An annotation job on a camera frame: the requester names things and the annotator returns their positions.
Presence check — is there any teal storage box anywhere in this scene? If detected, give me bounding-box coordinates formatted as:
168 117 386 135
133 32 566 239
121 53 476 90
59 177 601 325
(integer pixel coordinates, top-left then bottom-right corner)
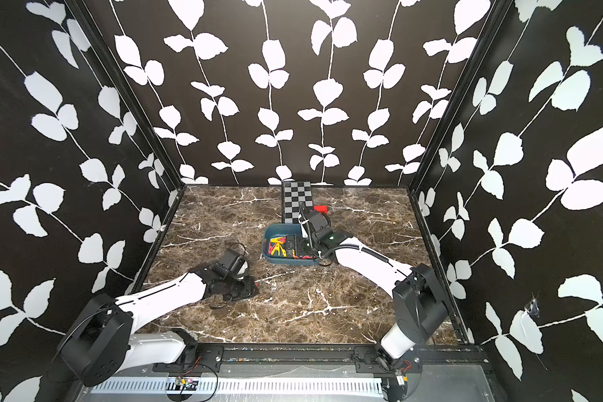
261 224 320 266

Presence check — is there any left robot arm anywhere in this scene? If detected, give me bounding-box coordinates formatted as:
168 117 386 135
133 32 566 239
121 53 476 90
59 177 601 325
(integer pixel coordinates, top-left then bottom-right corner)
56 266 259 387

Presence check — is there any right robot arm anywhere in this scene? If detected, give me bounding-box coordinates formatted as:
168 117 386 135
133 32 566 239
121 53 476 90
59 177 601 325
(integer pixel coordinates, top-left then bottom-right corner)
298 209 450 371

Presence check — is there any small red block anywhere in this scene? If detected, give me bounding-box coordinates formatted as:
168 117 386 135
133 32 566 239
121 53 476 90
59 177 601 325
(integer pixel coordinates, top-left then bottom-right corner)
313 205 328 214

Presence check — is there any black white checkerboard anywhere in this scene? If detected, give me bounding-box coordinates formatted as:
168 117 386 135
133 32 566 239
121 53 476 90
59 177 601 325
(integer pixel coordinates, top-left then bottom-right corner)
281 181 313 224

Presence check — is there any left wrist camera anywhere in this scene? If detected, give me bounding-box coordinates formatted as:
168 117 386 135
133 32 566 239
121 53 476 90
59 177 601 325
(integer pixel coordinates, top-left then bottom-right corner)
215 249 249 280

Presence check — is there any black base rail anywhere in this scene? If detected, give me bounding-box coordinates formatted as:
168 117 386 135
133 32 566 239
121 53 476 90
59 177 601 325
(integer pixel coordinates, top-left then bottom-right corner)
119 343 492 377

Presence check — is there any white slotted cable duct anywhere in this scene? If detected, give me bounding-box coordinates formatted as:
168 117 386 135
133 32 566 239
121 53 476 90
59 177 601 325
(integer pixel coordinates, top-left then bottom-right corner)
90 377 383 398

